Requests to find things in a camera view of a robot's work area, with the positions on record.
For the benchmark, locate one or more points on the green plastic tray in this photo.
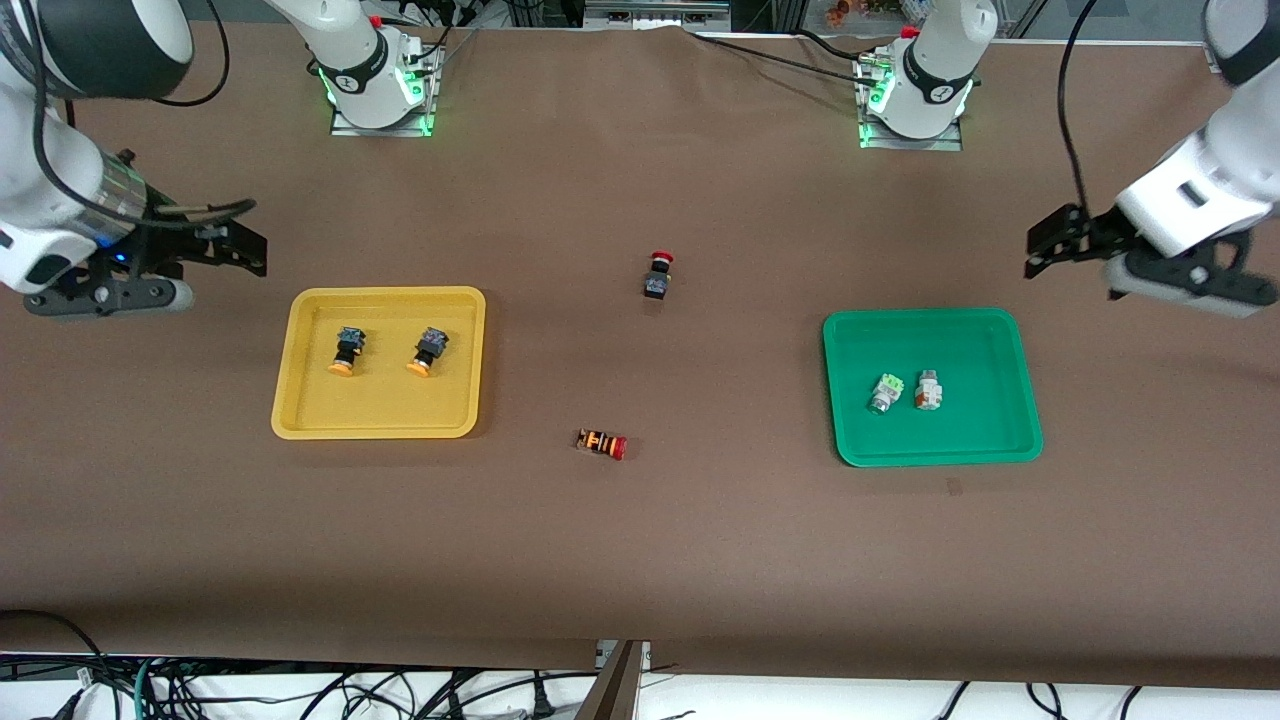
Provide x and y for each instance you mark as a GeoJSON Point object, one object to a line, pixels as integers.
{"type": "Point", "coordinates": [980, 370]}

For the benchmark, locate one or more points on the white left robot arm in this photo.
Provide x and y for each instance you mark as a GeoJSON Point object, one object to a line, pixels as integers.
{"type": "Point", "coordinates": [940, 60]}

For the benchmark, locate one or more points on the red button black base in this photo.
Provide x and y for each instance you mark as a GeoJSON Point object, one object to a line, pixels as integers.
{"type": "Point", "coordinates": [658, 275]}

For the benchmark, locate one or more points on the silver aluminium frame rail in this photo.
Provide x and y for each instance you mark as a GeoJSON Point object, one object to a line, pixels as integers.
{"type": "Point", "coordinates": [655, 12]}

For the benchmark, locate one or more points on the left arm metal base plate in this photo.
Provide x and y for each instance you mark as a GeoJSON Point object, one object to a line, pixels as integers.
{"type": "Point", "coordinates": [868, 138]}

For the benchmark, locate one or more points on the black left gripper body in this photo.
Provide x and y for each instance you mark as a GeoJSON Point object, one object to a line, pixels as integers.
{"type": "Point", "coordinates": [1093, 231]}

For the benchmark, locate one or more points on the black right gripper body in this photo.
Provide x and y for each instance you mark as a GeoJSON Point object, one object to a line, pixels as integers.
{"type": "Point", "coordinates": [170, 245]}

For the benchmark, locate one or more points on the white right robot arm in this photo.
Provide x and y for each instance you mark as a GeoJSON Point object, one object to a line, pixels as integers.
{"type": "Point", "coordinates": [350, 50]}

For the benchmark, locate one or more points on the brown table cover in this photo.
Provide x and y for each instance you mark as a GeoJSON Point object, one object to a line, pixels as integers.
{"type": "Point", "coordinates": [640, 560]}

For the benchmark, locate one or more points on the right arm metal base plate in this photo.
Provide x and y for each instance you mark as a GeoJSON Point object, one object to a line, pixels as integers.
{"type": "Point", "coordinates": [432, 100]}

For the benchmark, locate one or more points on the yellow plastic tray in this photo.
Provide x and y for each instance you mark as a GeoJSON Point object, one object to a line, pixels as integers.
{"type": "Point", "coordinates": [380, 400]}

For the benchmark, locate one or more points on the brown wooden beam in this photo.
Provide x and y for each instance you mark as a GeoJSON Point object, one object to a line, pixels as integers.
{"type": "Point", "coordinates": [615, 690]}

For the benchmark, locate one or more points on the white metal bracket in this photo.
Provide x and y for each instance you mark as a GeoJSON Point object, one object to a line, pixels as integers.
{"type": "Point", "coordinates": [646, 655]}

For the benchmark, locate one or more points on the red button orange striped body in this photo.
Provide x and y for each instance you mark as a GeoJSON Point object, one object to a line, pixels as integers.
{"type": "Point", "coordinates": [602, 443]}

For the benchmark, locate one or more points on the green push button switch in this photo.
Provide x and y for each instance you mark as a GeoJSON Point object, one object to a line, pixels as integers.
{"type": "Point", "coordinates": [885, 393]}
{"type": "Point", "coordinates": [927, 390]}

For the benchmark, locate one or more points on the yellow push button switch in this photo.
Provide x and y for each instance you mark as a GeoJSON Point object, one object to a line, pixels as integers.
{"type": "Point", "coordinates": [346, 352]}
{"type": "Point", "coordinates": [428, 351]}

